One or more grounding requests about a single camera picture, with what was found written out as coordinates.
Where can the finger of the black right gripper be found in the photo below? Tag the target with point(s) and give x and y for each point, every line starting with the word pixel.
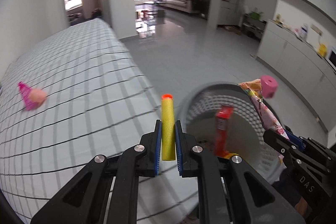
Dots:
pixel 290 149

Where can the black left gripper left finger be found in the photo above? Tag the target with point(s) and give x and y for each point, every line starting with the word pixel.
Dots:
pixel 105 190

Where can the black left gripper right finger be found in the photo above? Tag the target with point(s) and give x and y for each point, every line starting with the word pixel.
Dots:
pixel 230 190

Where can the pink floral snack wrapper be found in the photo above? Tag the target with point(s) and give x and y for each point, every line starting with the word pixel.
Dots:
pixel 267 117

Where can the red cardboard toothpaste box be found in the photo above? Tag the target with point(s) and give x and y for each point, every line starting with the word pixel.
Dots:
pixel 222 120

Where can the yellow foam dart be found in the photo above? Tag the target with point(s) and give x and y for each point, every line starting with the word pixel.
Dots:
pixel 168 122

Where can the grey perforated trash bin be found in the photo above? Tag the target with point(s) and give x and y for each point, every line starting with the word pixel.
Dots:
pixel 245 131

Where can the right human hand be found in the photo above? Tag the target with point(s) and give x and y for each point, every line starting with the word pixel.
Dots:
pixel 303 208

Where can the pink plastic stool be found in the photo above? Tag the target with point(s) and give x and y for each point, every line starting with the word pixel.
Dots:
pixel 268 86

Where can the grey long counter cabinet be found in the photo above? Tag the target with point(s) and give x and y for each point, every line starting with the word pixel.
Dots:
pixel 308 74

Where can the white microwave oven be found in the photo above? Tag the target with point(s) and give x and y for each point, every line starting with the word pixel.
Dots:
pixel 331 57

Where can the yellow box on counter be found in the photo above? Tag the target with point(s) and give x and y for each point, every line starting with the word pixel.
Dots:
pixel 322 50

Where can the checkered white bed sheet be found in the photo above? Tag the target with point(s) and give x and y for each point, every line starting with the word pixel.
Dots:
pixel 98 102

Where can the pink cone wrapper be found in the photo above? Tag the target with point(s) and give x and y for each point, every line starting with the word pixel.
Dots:
pixel 32 97

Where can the white bottle on counter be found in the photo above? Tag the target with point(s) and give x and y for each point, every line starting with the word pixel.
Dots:
pixel 303 32

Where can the green potted plant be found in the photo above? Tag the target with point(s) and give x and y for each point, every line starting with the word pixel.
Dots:
pixel 257 15

